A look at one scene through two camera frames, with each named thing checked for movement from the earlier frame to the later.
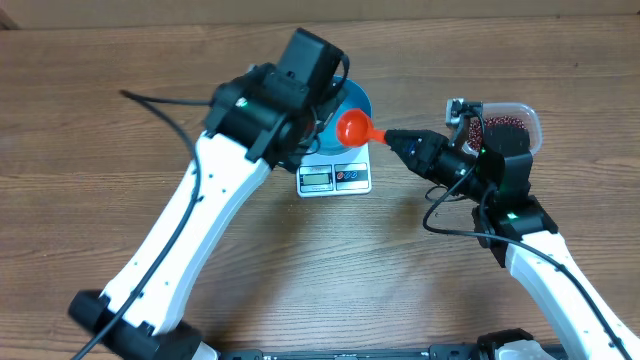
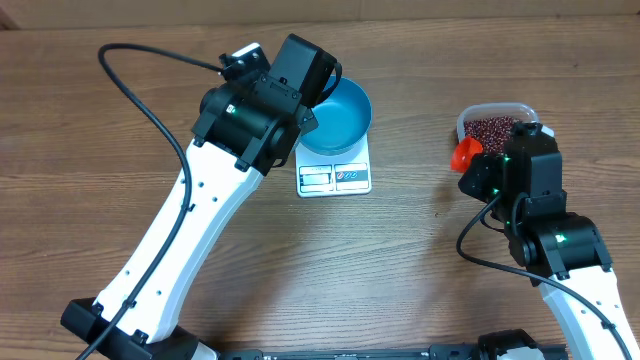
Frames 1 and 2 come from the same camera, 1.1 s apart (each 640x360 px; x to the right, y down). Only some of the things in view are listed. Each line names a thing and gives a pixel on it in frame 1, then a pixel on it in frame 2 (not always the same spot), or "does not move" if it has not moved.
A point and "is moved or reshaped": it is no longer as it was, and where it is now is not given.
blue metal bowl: [353, 97] does not move
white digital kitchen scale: [321, 175] does not move
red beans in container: [475, 129] does not move
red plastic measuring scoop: [355, 129] is moved or reshaped
